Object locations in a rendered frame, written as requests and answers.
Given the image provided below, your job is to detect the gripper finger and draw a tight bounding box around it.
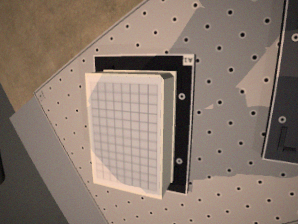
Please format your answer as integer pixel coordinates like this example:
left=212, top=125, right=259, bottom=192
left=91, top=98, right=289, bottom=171
left=0, top=153, right=5, bottom=185

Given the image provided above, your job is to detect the grey perforated base plate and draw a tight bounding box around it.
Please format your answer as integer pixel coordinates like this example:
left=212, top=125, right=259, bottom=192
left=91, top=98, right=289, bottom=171
left=33, top=0, right=298, bottom=224

